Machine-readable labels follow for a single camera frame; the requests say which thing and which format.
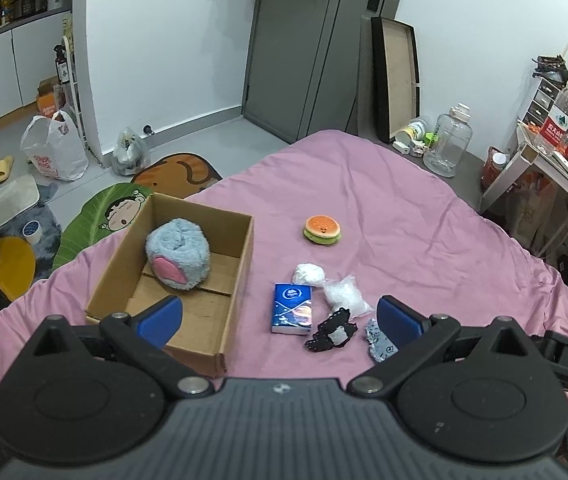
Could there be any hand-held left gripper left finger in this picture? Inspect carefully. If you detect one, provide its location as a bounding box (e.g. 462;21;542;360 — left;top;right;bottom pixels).
29;295;215;400

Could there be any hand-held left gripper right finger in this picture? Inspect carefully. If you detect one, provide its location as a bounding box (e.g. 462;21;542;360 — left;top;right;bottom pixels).
348;295;539;398

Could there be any blue patterned cloth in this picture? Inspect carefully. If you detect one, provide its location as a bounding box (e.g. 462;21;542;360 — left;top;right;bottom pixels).
365;319;397;363

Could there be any brown cardboard box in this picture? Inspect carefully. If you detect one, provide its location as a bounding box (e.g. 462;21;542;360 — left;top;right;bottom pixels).
85;192;255;378

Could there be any clear plastic bag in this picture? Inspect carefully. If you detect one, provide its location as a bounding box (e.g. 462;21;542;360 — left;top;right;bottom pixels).
321;275;373;317

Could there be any black and white plush patch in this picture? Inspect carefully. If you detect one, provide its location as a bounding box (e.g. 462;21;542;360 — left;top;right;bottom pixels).
305;307;359;352

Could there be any white paper ball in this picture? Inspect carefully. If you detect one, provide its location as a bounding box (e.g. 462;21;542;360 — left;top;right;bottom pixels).
292;262;325;287

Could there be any blue tissue packet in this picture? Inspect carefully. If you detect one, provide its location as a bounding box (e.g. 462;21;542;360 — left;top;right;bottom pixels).
270;282;313;336

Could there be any burger plush toy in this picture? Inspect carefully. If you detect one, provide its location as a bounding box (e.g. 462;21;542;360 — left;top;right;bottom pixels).
303;215;343;247

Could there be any grey-blue fluffy paw plush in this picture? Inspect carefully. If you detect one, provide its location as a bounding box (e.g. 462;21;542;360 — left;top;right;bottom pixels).
145;217;209;292

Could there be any green leaf cartoon rug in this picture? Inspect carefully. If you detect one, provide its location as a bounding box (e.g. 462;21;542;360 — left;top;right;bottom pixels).
53;183;155;281

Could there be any pink bed sheet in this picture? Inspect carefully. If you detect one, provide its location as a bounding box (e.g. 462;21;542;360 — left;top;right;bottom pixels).
0;130;568;401

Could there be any grey-blue fuzzy rug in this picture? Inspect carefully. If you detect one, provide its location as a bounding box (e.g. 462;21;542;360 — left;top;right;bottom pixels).
0;175;63;281

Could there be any orange cat floor rug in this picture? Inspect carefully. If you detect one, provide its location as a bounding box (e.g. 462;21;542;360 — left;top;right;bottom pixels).
131;152;223;198

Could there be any brown paper bag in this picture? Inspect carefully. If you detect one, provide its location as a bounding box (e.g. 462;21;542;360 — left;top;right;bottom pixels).
506;170;562;253

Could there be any yellow stool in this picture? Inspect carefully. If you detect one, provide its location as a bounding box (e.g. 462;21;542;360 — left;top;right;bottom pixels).
0;217;37;303

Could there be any grey translucent trash bag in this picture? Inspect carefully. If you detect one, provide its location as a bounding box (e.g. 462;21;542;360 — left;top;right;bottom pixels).
111;127;149;177

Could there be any clear plastic water jug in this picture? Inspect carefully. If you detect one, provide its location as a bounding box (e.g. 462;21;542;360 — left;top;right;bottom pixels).
423;103;473;177

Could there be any white round jar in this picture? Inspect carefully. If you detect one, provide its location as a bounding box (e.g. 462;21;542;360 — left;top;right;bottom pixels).
395;117;428;147

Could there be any white desk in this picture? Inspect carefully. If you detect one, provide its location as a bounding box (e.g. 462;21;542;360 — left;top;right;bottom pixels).
481;120;568;261

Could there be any white floor mat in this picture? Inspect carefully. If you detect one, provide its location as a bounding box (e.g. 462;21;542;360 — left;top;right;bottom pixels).
0;175;41;238

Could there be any white plastic shopping bag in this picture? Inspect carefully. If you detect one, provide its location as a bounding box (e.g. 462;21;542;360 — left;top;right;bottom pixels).
20;110;90;182

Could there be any white narrow rack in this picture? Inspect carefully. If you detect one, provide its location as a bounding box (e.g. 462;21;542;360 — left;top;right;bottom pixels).
61;12;90;153

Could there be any orange printed cardboard box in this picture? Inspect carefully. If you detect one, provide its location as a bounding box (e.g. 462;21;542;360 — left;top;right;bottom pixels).
35;76;67;116

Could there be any clear jar red label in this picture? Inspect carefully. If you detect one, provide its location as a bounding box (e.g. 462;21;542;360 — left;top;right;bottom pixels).
538;78;568;151

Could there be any small drawer organizer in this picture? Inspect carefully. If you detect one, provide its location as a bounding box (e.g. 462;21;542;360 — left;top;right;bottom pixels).
526;77;564;126

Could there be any dark spray bottle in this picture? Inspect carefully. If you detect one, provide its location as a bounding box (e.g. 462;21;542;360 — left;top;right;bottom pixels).
54;44;71;85

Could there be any grey door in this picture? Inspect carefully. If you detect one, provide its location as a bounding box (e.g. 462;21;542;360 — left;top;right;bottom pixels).
241;0;412;143

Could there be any white cabinet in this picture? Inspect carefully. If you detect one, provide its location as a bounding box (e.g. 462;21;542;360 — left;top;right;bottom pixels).
0;10;72;133

